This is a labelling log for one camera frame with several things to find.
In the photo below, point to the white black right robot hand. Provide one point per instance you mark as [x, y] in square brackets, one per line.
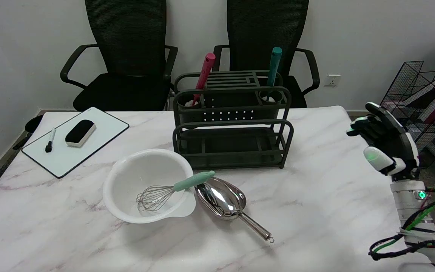
[395, 143]

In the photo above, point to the blue sponge bottle brush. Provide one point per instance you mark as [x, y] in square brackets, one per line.
[275, 64]

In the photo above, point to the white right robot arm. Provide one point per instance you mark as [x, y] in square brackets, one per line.
[406, 204]

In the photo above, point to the pink bottle brush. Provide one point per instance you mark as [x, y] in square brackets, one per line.
[204, 73]

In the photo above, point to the white book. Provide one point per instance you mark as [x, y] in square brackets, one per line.
[425, 140]

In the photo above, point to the dark green dish rack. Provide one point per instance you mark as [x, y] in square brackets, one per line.
[232, 147]

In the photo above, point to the black mesh office chair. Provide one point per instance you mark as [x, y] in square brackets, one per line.
[263, 26]
[127, 49]

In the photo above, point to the stainless steel scoop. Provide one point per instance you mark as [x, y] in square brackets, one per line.
[219, 200]

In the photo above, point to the white plastic mixing bowl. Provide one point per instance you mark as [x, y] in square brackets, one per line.
[127, 189]

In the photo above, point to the small whiteboard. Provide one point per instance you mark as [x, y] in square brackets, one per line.
[89, 145]

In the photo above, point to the black whiteboard eraser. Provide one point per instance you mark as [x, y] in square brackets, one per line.
[79, 131]

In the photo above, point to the black whiteboard marker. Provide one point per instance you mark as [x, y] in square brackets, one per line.
[50, 140]

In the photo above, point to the black round floor object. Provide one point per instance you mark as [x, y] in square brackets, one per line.
[33, 124]

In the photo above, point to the white wall outlet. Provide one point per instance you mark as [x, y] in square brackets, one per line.
[332, 80]

